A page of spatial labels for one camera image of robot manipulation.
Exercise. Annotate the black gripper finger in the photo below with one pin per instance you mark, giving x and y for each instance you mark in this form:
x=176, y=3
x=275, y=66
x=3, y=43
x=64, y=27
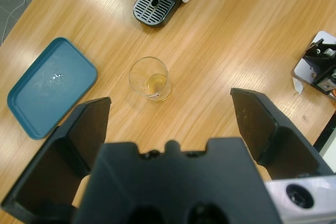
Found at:
x=258, y=124
x=76, y=134

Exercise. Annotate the clear glass cup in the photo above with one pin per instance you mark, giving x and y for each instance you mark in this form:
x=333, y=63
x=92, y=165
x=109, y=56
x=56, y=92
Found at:
x=147, y=74

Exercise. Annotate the white capsule coffee machine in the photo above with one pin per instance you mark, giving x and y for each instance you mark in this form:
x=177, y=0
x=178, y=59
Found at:
x=155, y=9

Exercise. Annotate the teal plastic tray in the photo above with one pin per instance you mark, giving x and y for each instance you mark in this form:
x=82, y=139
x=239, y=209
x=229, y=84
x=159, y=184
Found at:
x=47, y=90

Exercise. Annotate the white paper tag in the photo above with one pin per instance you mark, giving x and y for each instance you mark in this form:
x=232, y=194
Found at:
x=298, y=85

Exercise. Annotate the white mount block, dark post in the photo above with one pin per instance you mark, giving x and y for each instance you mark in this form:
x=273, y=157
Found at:
x=304, y=69

